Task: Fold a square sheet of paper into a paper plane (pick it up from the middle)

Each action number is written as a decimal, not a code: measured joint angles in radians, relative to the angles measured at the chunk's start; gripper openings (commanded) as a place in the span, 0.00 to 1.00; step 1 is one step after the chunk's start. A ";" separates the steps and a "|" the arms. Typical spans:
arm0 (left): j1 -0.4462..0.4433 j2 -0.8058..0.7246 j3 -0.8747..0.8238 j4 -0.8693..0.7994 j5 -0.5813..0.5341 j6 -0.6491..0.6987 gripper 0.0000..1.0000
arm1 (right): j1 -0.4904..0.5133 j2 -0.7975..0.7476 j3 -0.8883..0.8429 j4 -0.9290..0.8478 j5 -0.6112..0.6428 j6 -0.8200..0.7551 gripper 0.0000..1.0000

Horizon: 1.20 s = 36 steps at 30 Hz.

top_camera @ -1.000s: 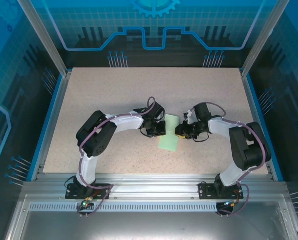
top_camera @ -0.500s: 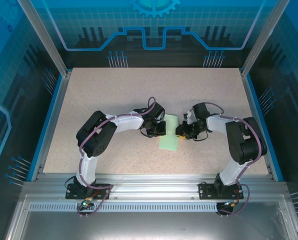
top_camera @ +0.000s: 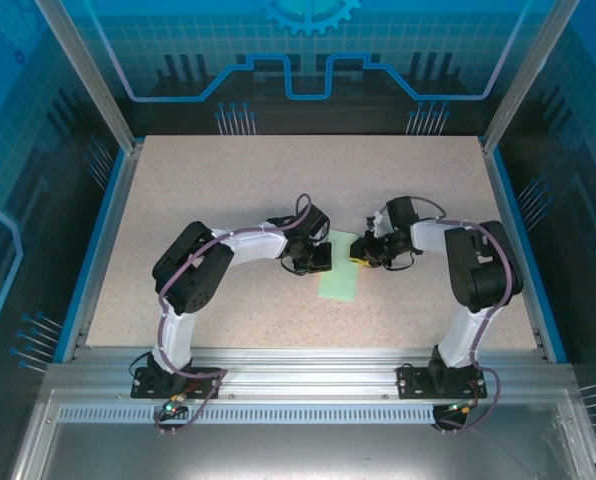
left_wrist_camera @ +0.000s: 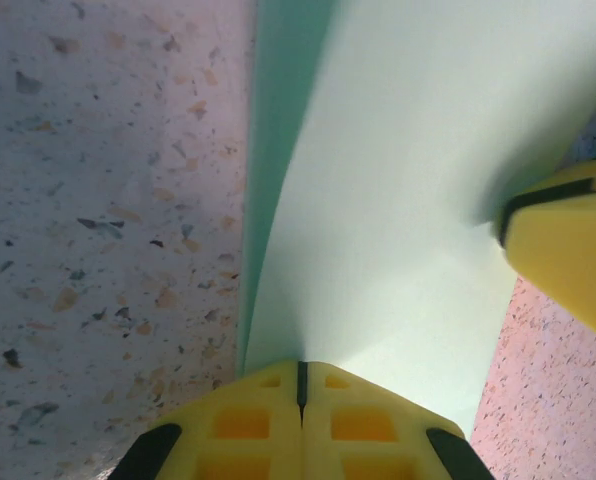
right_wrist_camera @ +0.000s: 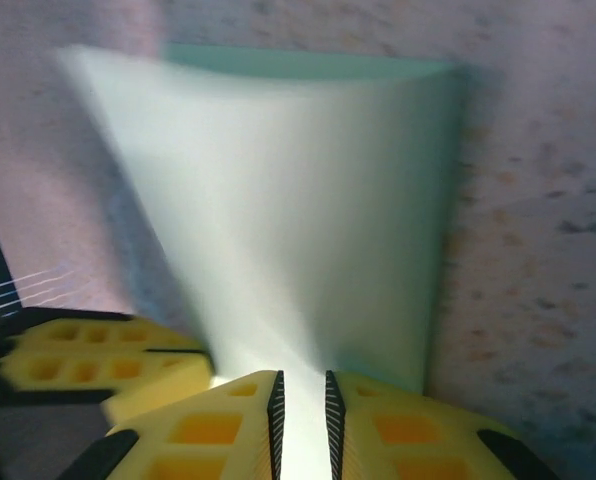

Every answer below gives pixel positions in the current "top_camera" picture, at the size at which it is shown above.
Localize light green paper sheet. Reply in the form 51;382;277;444
316;228;362;303

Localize shiny metal sheet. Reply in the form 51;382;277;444
15;389;596;480

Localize blue gear print panel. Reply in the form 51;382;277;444
67;0;549;137

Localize blue circuit print panel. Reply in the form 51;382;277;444
0;0;129;381
497;0;596;401

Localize thin black right gripper cable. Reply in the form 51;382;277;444
385;248;425;274

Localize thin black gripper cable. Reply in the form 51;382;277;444
385;248;425;274
279;256;309;278

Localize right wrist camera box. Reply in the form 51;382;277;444
366;212;389;239

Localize thin black left gripper cable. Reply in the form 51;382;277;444
279;256;309;278

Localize aluminium side rail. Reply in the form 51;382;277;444
62;142;144;364
479;137;554;364

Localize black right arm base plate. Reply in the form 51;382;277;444
396;363;489;400

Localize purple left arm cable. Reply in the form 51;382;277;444
152;193;313;436

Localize slotted metal cable duct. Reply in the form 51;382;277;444
56;405;442;426

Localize aluminium frame post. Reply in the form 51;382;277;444
479;0;583;156
31;0;145;156

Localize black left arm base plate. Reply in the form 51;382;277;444
131;366;223;400

